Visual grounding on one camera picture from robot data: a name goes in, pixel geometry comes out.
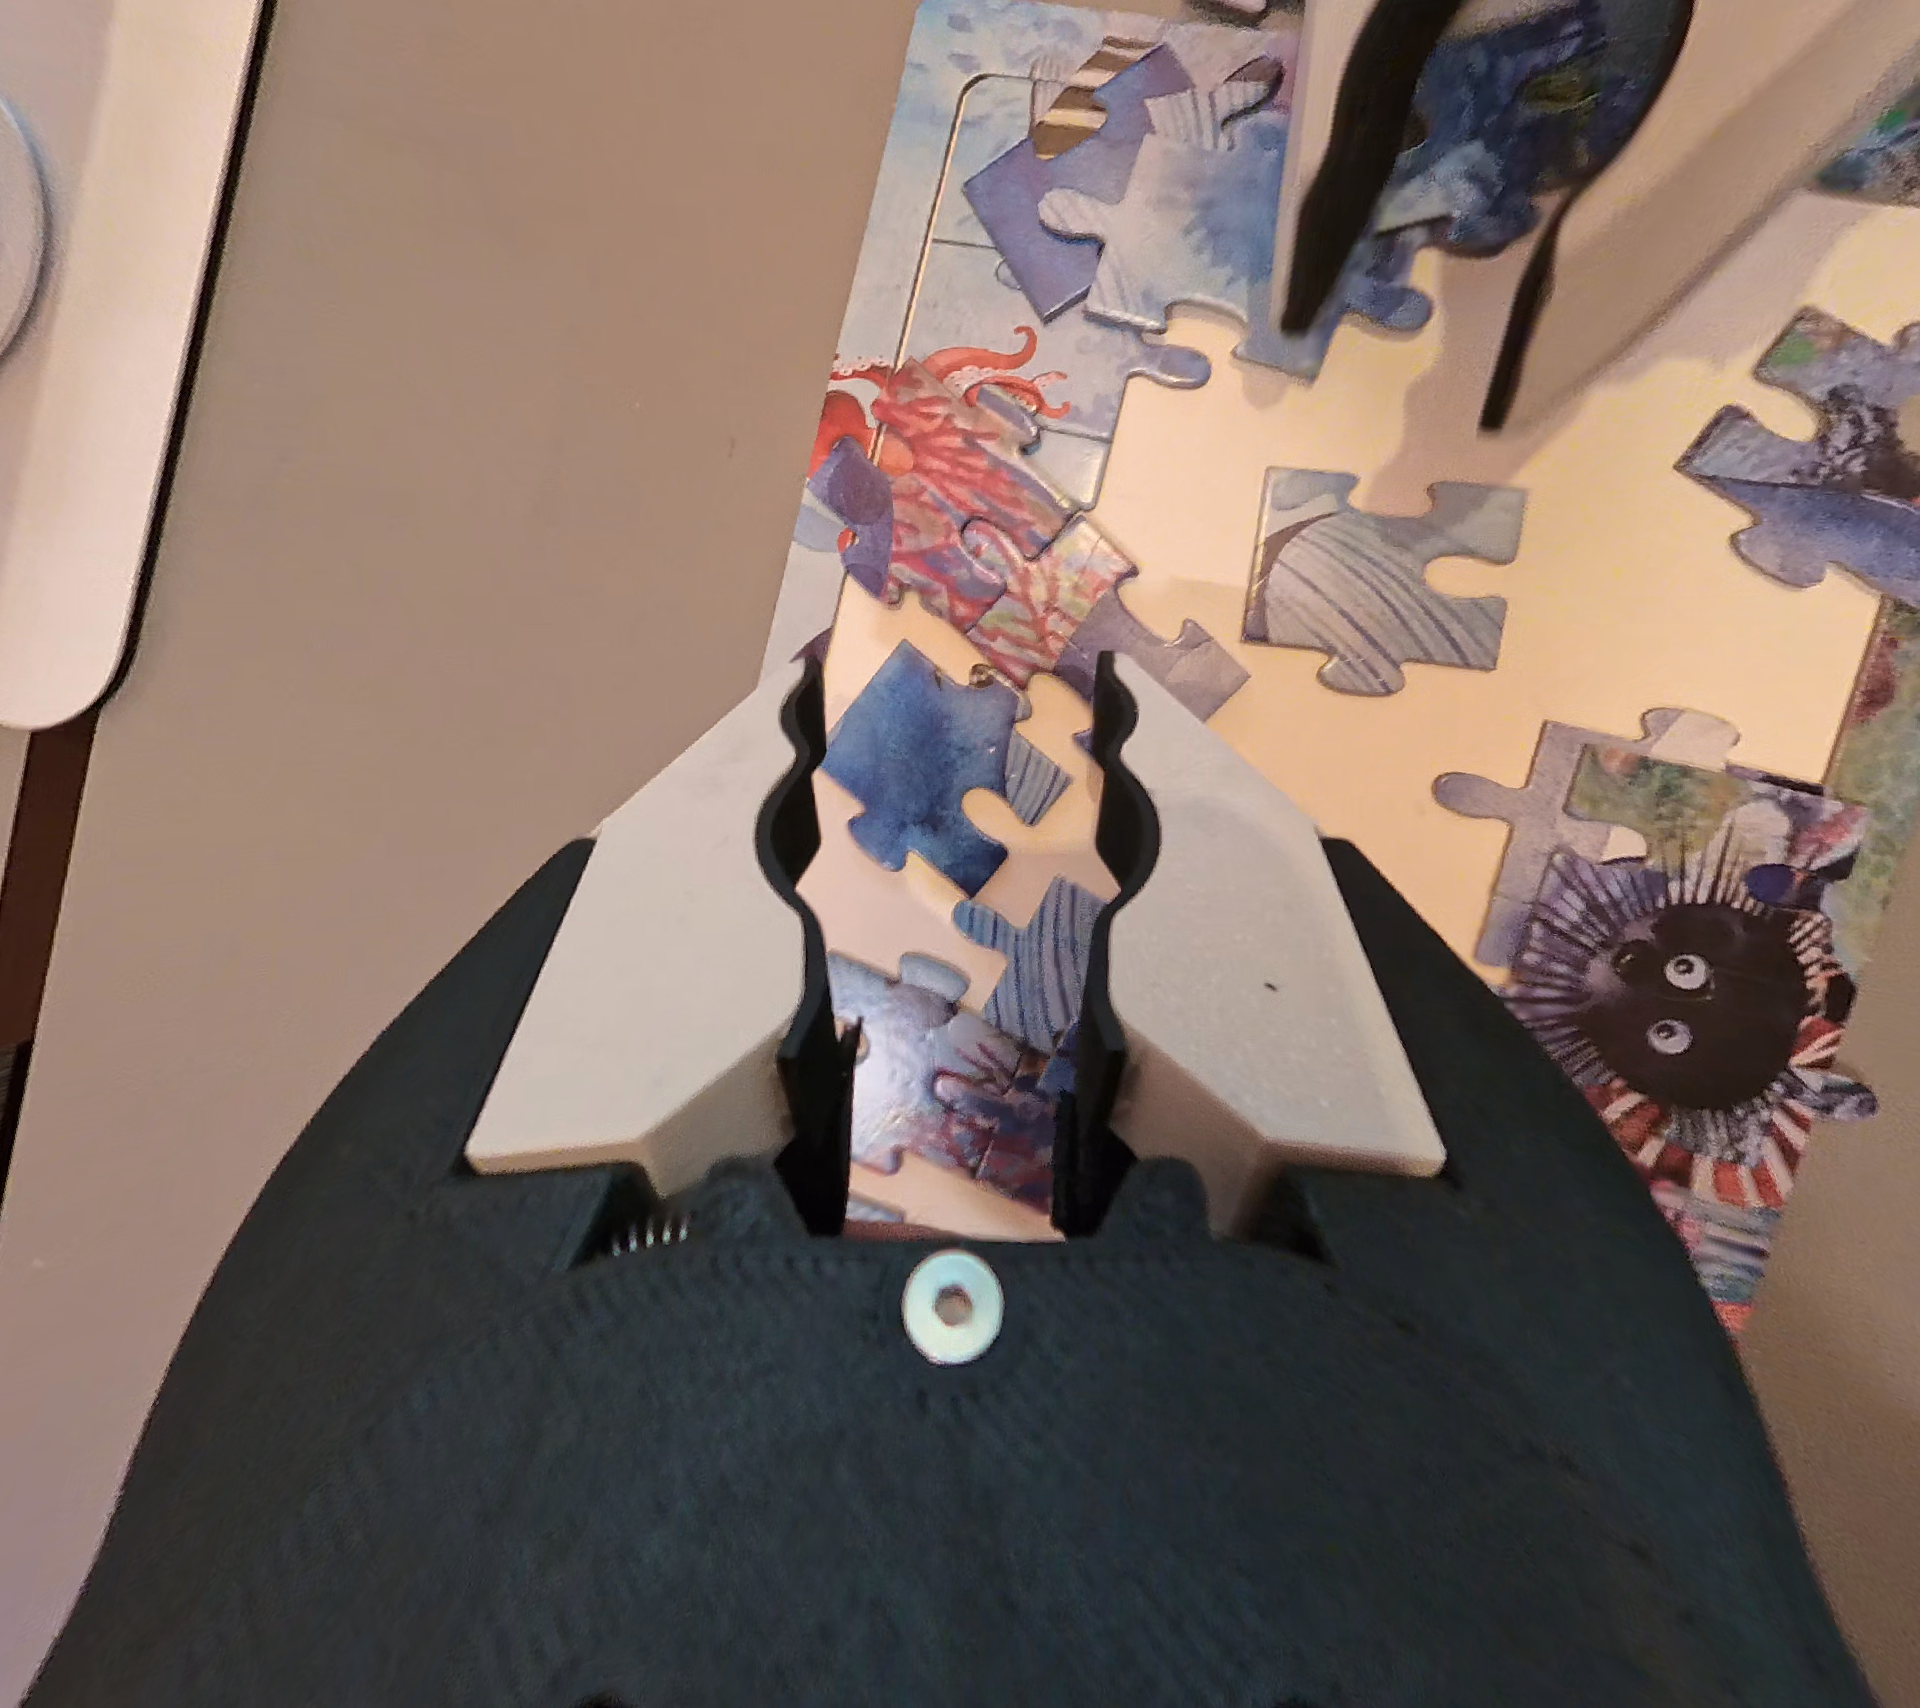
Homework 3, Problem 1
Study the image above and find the sea print puzzle board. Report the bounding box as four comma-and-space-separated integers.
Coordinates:
757, 0, 1920, 1335

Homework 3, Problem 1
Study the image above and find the red coral purple puzzle piece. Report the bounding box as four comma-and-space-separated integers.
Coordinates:
808, 365, 1052, 606

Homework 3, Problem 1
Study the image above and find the blue red coral puzzle piece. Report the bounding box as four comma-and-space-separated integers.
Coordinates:
930, 1017, 1066, 1206

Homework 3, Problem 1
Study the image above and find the white rounded board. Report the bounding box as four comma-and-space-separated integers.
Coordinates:
0, 0, 284, 733

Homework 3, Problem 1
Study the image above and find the coral striped edge puzzle piece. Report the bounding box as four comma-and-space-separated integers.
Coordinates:
829, 953, 977, 1177

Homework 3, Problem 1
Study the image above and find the pale striped whale puzzle piece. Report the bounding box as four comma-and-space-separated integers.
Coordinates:
1241, 466, 1528, 698

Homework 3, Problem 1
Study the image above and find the blue dark coral puzzle piece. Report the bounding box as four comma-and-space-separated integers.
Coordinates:
1675, 304, 1920, 606

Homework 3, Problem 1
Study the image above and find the red green coral puzzle piece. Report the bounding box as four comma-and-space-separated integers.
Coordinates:
960, 515, 1141, 683

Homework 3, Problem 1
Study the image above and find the black sea urchin puzzle piece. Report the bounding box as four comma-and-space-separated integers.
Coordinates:
1474, 870, 1879, 1154

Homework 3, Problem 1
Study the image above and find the blue striped whale puzzle piece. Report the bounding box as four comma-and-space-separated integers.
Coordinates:
953, 876, 1118, 1051

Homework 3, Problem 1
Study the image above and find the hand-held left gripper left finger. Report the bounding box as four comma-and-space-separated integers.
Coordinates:
466, 655, 863, 1242

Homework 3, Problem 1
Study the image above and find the light blue anemone puzzle piece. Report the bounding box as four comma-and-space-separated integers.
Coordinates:
1037, 74, 1435, 382

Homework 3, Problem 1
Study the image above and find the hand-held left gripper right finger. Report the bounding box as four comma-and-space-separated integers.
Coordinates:
1051, 650, 1448, 1242

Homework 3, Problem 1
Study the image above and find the dark blue whale eye piece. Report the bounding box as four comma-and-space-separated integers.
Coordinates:
826, 646, 1069, 894

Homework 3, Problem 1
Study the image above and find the lavender white whale puzzle piece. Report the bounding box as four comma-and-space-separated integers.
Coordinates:
1432, 709, 1742, 976

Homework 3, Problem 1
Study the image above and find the purple eyelash puzzle piece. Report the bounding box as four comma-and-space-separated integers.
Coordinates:
1055, 606, 1254, 726

